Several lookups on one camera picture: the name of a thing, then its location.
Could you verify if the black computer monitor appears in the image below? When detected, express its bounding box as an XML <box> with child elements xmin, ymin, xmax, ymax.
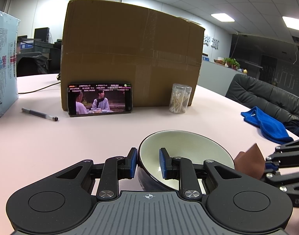
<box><xmin>34</xmin><ymin>27</ymin><xmax>50</xmax><ymax>42</ymax></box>

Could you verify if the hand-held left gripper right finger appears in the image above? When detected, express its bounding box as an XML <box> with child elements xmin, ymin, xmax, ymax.
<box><xmin>159</xmin><ymin>147</ymin><xmax>242</xmax><ymax>201</ymax></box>

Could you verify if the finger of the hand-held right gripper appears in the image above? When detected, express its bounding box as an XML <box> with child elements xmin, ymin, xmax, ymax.
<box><xmin>261</xmin><ymin>163</ymin><xmax>299</xmax><ymax>197</ymax></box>
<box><xmin>265</xmin><ymin>139</ymin><xmax>299</xmax><ymax>169</ymax></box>

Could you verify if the black gel pen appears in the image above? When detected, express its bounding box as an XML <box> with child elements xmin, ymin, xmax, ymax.
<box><xmin>21</xmin><ymin>108</ymin><xmax>59</xmax><ymax>122</ymax></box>

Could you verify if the white reception counter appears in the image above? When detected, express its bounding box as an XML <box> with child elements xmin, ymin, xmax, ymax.
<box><xmin>200</xmin><ymin>60</ymin><xmax>241</xmax><ymax>97</ymax></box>

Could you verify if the thin black table cable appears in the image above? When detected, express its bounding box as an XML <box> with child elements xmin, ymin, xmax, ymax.
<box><xmin>17</xmin><ymin>83</ymin><xmax>62</xmax><ymax>94</ymax></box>

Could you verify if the black smartphone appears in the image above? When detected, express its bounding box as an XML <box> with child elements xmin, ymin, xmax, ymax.
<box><xmin>67</xmin><ymin>82</ymin><xmax>133</xmax><ymax>117</ymax></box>

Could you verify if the green potted plant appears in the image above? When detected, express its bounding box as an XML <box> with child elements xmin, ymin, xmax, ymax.
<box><xmin>223</xmin><ymin>57</ymin><xmax>241</xmax><ymax>70</ymax></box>

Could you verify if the black leather chair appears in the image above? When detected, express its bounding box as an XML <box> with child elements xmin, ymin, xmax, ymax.
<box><xmin>225</xmin><ymin>74</ymin><xmax>299</xmax><ymax>138</ymax></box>

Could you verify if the chair with dark jacket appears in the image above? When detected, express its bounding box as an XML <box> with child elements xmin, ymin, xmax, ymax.
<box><xmin>16</xmin><ymin>52</ymin><xmax>61</xmax><ymax>77</ymax></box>

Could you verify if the brown cardboard box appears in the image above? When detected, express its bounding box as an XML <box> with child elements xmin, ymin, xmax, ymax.
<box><xmin>60</xmin><ymin>0</ymin><xmax>206</xmax><ymax>112</ymax></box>

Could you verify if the blue cloth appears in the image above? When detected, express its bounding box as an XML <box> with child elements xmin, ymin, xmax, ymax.
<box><xmin>241</xmin><ymin>106</ymin><xmax>294</xmax><ymax>145</ymax></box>

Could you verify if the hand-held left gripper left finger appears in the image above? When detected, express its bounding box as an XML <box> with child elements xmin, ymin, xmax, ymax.
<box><xmin>55</xmin><ymin>147</ymin><xmax>138</xmax><ymax>201</ymax></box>

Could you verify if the square ceiling light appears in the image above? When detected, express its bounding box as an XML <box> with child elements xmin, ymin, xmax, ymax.
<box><xmin>282</xmin><ymin>16</ymin><xmax>299</xmax><ymax>32</ymax></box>
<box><xmin>211</xmin><ymin>13</ymin><xmax>236</xmax><ymax>22</ymax></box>

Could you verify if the brown cloth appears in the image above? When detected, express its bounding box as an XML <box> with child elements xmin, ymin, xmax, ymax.
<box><xmin>234</xmin><ymin>143</ymin><xmax>268</xmax><ymax>180</ymax></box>

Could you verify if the white wall lettering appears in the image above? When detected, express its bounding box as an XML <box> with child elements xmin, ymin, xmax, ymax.
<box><xmin>204</xmin><ymin>34</ymin><xmax>220</xmax><ymax>51</ymax></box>

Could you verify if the clear cotton swab jar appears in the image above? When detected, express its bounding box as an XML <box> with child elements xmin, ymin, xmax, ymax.
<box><xmin>169</xmin><ymin>83</ymin><xmax>192</xmax><ymax>114</ymax></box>

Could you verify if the light blue wrapped carton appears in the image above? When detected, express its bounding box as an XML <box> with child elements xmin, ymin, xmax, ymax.
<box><xmin>0</xmin><ymin>10</ymin><xmax>20</xmax><ymax>120</ymax></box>

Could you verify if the white bowl with dark outside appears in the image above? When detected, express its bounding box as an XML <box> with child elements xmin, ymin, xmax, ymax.
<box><xmin>137</xmin><ymin>130</ymin><xmax>236</xmax><ymax>192</ymax></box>

